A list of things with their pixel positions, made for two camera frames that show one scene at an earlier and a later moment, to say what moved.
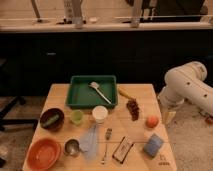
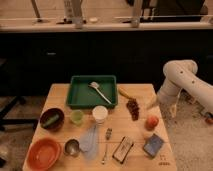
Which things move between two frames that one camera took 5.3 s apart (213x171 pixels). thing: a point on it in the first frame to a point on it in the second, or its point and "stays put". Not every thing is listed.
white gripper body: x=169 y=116 to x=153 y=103
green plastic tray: x=88 y=92 stays put
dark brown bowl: x=52 y=119 stays put
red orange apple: x=152 y=121 stays put
